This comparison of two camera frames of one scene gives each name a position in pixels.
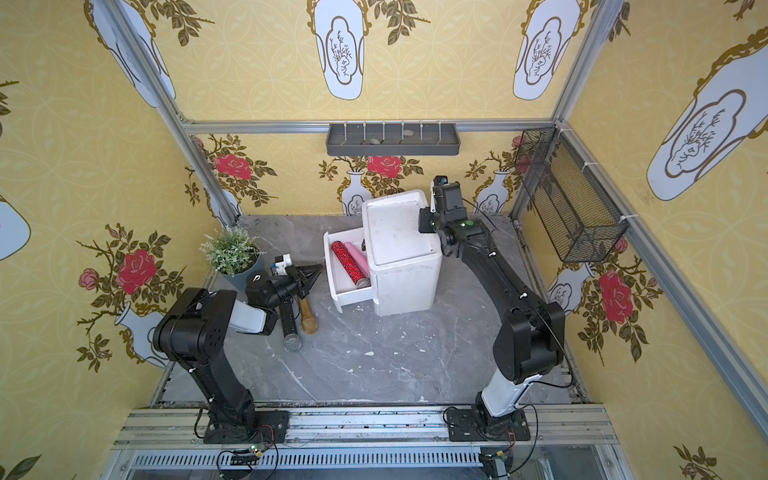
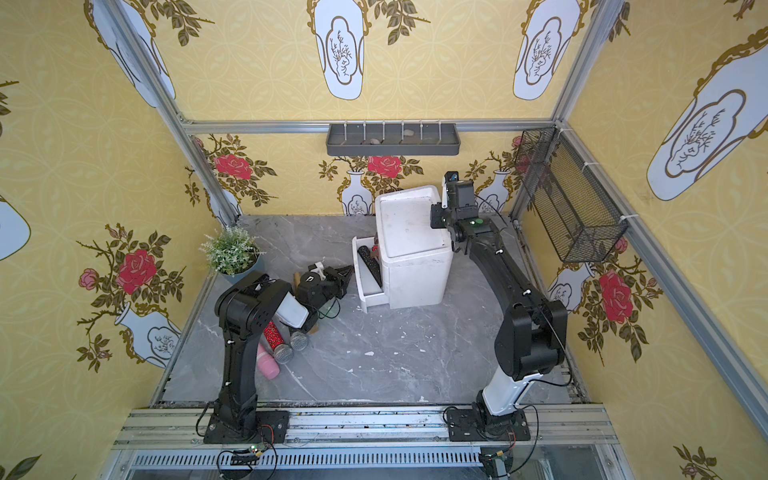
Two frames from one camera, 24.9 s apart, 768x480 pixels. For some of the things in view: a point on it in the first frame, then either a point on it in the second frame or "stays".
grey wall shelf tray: (393, 139) stays
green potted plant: (234, 253) stays
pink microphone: (361, 258) -> (267, 363)
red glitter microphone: (349, 265) -> (283, 353)
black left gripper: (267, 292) -> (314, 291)
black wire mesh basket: (582, 220) stays
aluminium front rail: (591, 425) stays
